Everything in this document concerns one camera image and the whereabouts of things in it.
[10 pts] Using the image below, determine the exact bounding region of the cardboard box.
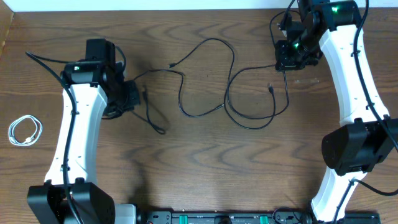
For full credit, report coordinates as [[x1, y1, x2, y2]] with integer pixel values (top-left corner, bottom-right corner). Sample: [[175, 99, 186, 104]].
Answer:
[[0, 0, 14, 54]]

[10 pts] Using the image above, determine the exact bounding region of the black USB cable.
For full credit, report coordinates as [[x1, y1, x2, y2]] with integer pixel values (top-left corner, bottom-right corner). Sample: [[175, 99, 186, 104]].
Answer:
[[102, 68, 225, 136], [169, 37, 290, 131]]

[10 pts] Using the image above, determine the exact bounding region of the white USB cable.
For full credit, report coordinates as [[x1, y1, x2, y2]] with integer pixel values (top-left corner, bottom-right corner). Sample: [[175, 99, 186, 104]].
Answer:
[[7, 114, 44, 147]]

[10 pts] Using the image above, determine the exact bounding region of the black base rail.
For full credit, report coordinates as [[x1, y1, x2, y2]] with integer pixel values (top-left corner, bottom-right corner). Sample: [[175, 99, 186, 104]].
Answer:
[[136, 210, 382, 224]]

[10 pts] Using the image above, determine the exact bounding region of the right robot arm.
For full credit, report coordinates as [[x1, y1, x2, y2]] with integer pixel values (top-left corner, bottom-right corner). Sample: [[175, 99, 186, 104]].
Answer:
[[274, 1, 397, 223]]

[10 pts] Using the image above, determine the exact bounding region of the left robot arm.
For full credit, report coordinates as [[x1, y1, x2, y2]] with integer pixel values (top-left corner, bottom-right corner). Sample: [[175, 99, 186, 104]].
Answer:
[[27, 39, 140, 223]]

